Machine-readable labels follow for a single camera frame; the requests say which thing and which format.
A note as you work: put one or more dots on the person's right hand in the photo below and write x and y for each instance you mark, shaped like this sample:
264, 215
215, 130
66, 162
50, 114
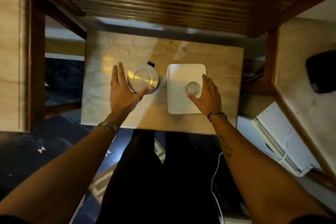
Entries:
209, 99

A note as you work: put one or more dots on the person's left hand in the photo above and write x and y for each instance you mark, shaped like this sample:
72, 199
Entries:
121, 95

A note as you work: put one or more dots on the person's left thumb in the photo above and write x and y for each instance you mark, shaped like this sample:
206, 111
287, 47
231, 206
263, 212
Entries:
146, 92

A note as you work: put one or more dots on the person's right thumb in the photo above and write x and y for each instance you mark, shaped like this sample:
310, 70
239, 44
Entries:
193, 97

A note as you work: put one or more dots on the clear drinking glass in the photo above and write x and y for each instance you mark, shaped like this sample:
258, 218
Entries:
193, 88

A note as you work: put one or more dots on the steel electric kettle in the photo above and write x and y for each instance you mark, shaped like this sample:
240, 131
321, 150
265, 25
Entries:
143, 78

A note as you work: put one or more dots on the person's right forearm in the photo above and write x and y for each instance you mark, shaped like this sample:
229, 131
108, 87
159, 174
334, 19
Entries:
259, 179

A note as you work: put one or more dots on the person's left forearm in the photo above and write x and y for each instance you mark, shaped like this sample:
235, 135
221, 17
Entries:
60, 176

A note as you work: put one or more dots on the white rectangular tray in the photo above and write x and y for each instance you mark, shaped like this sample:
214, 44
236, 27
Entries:
181, 84

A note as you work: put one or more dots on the black wrist band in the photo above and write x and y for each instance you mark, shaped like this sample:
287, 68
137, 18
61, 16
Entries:
216, 114

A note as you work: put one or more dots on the person's black trousers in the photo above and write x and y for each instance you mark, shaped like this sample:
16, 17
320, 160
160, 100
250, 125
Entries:
160, 187

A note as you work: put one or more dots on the white spiral notebook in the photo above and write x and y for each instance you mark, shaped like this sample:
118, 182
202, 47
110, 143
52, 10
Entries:
282, 139

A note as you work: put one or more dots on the beige side table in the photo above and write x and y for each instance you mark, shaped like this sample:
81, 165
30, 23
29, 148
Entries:
307, 87

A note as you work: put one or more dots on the black flat pad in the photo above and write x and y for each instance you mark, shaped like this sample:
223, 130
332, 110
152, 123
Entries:
322, 72

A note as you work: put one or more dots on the dark wooden frame post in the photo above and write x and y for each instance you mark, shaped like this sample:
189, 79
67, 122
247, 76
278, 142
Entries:
36, 55

